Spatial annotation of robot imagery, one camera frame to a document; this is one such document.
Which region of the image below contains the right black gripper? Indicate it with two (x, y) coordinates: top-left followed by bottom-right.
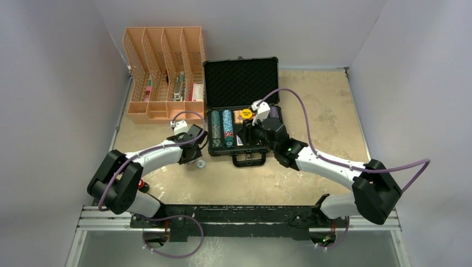
(237, 114), (278, 154)

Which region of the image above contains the yellow big blind button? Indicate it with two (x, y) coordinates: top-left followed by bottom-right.
(240, 108), (254, 120)

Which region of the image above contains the white teal chip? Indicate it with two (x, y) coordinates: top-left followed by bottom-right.
(195, 160), (206, 169)

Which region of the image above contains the blue card deck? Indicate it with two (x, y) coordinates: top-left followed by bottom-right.
(235, 135), (244, 147)

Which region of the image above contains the red gold card deck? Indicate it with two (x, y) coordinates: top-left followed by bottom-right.
(234, 110), (244, 124)

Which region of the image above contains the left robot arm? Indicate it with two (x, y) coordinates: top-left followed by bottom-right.
(87, 125), (208, 228)

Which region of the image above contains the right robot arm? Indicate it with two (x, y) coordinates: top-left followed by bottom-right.
(237, 118), (402, 226)

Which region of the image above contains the light blue chip stack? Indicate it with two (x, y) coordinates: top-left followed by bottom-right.
(222, 110), (234, 136)

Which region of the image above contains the green chip stack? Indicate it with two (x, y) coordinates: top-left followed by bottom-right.
(211, 111), (222, 149)

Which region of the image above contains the purple chip stack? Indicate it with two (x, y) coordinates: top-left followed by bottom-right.
(269, 106), (281, 119)

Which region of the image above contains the white red small box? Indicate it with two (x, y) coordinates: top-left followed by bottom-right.
(189, 83), (205, 102)

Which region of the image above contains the silver stapler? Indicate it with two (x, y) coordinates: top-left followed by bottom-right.
(173, 71), (185, 101)

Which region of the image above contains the black poker chip case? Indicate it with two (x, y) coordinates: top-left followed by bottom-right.
(203, 57), (279, 167)

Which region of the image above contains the red black stamp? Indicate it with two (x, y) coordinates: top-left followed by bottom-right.
(138, 179), (150, 193)

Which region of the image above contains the peach plastic desk organizer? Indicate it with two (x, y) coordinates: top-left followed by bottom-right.
(122, 27), (206, 125)

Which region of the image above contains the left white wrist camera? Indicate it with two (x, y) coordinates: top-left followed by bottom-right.
(170, 120), (189, 136)

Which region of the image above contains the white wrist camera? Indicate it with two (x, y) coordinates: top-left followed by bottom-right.
(250, 100), (271, 125)
(170, 120), (189, 136)

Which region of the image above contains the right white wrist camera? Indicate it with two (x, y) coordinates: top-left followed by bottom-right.
(250, 100), (271, 125)

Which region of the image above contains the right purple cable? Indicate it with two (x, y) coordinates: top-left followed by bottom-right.
(256, 88), (431, 194)

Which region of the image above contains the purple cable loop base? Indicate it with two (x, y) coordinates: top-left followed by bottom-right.
(141, 215), (205, 259)

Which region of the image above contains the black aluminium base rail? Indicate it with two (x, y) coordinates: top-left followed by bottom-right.
(77, 204), (401, 242)

